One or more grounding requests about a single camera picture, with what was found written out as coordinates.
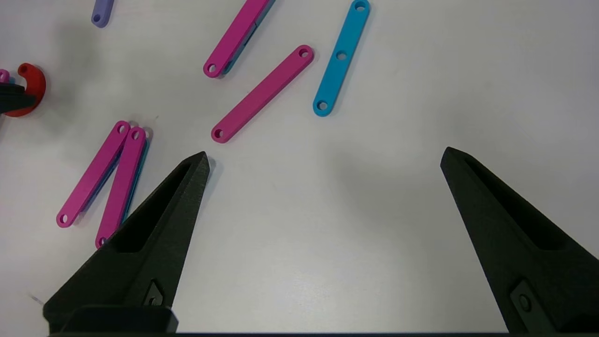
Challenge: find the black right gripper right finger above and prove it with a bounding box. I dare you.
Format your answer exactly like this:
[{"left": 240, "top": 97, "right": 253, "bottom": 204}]
[{"left": 440, "top": 147, "right": 599, "bottom": 334}]

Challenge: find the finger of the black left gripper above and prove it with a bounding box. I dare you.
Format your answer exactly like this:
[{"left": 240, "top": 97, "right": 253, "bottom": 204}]
[{"left": 0, "top": 83, "right": 37, "bottom": 114}]

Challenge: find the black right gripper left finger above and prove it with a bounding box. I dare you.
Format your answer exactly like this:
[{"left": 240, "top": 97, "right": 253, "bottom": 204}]
[{"left": 43, "top": 151, "right": 210, "bottom": 334}]

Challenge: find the small red curved piece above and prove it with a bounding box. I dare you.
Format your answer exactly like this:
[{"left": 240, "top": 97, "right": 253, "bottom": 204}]
[{"left": 4, "top": 63, "right": 47, "bottom": 117}]

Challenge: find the short purple flat bar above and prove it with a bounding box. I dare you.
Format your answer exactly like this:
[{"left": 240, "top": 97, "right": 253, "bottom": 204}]
[{"left": 91, "top": 0, "right": 115, "bottom": 28}]

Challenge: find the blue flat bar with holes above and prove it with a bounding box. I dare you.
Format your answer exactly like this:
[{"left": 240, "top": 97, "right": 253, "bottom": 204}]
[{"left": 312, "top": 0, "right": 371, "bottom": 117}]

